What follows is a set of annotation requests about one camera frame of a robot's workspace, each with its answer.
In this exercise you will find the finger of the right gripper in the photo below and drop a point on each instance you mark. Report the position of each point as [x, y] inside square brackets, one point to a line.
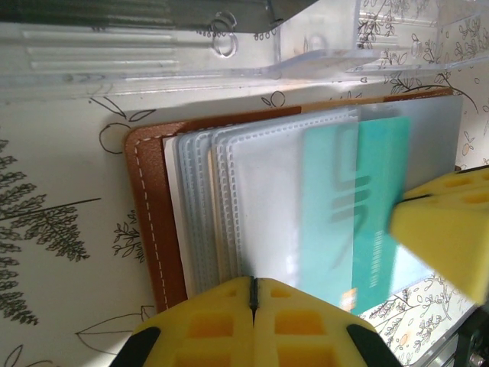
[458, 183]
[447, 237]

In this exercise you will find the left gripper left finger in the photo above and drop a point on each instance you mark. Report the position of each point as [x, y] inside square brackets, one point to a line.
[206, 325]

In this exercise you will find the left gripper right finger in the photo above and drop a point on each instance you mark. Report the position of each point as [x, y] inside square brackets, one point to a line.
[305, 332]

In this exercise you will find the teal credit card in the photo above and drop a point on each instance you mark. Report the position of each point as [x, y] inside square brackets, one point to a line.
[374, 172]

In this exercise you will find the brown leather card holder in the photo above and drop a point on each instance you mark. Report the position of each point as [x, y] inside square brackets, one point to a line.
[149, 214]

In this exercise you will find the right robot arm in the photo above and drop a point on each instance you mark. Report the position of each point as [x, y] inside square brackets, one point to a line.
[477, 344]

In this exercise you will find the clear acrylic card organizer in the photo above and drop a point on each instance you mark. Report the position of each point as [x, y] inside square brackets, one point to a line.
[114, 65]

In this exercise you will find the aluminium table edge rail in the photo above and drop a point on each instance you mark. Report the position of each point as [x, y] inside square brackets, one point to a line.
[439, 355]

